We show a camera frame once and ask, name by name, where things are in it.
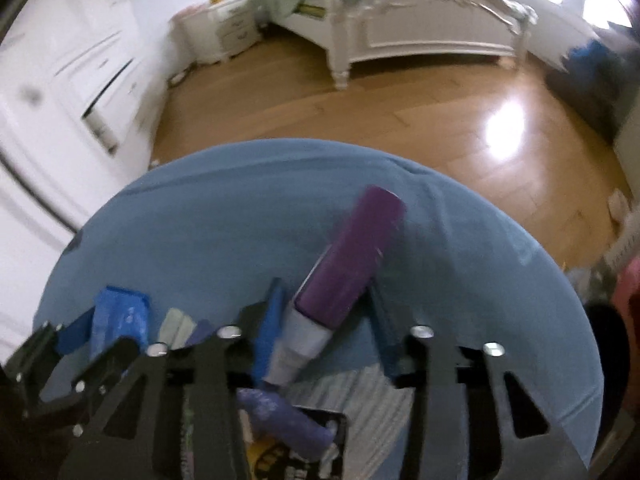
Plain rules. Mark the white wardrobe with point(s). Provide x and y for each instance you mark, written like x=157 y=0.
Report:
x=50 y=110

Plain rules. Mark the round blue table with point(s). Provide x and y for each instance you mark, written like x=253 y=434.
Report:
x=225 y=220

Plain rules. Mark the white nightstand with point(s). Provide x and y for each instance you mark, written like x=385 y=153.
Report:
x=235 y=25

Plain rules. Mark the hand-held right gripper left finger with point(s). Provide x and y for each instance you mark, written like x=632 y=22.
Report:
x=267 y=330

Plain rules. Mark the blue packet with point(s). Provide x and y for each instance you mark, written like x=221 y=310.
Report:
x=122 y=315

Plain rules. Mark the white wooden bed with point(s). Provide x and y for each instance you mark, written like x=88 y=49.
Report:
x=425 y=30

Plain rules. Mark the open white wardrobe drawer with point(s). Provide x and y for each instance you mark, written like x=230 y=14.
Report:
x=120 y=95

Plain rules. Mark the grey striped cloth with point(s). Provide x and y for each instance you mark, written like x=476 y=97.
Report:
x=370 y=420

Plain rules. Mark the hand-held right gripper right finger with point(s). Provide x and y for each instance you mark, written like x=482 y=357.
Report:
x=382 y=330

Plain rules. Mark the pale green packet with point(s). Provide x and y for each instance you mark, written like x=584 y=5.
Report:
x=176 y=327

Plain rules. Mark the purple tube with white cap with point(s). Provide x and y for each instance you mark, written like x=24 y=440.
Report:
x=350 y=250

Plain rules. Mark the purple packet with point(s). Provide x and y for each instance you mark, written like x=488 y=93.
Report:
x=285 y=420

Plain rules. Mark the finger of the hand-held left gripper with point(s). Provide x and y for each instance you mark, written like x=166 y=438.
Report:
x=75 y=335
x=117 y=360

